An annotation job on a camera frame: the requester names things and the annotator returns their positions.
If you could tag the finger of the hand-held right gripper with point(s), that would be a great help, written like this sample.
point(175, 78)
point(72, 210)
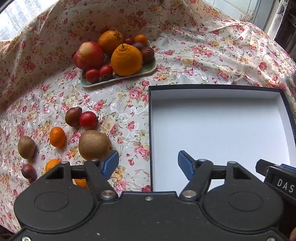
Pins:
point(261, 166)
point(288, 166)

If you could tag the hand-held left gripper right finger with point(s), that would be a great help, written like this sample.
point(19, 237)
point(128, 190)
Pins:
point(185, 165)

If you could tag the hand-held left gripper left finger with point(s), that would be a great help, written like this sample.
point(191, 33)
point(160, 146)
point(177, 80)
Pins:
point(110, 165)

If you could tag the large brown kiwi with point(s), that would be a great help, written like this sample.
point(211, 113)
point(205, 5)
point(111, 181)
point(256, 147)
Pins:
point(94, 144)

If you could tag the white box with dark rim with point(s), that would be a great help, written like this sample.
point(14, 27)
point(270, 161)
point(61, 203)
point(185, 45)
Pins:
point(219, 127)

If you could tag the small mandarin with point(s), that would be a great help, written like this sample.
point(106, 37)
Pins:
point(52, 165)
point(141, 39)
point(57, 137)

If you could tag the dark brownish red tomato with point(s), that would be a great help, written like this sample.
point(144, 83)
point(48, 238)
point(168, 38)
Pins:
point(72, 117)

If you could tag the small brown kiwi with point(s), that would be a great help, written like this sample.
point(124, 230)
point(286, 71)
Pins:
point(27, 147)

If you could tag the pale green tray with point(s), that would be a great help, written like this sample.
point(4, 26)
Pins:
point(129, 77)

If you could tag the knobbed orange with stem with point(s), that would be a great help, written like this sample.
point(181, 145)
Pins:
point(126, 60)

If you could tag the floral tablecloth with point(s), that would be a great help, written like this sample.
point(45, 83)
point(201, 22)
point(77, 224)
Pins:
point(196, 58)

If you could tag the red yellow apple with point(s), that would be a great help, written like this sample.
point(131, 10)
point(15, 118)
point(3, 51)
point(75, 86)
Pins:
point(89, 55)

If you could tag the large round orange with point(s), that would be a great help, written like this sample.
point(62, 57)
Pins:
point(107, 41)

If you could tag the white lace curtain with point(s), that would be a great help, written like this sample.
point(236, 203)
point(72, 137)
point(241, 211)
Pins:
point(283, 16)

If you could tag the dry twig bundle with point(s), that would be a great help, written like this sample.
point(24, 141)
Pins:
point(248, 16)

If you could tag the dark window frame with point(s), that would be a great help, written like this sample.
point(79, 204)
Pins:
point(266, 14)

